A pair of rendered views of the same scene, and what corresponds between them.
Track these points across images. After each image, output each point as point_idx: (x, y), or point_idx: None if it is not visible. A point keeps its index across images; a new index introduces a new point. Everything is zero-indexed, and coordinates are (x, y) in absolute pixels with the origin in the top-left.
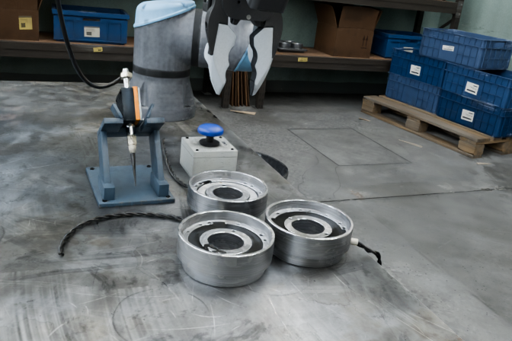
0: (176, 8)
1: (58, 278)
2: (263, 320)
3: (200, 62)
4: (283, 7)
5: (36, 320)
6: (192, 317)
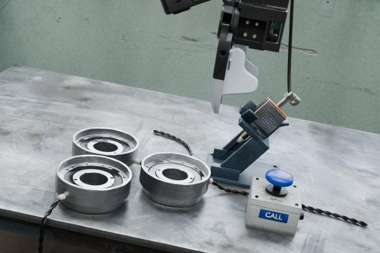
0: None
1: (133, 127)
2: (41, 151)
3: None
4: (163, 8)
5: (105, 117)
6: (67, 139)
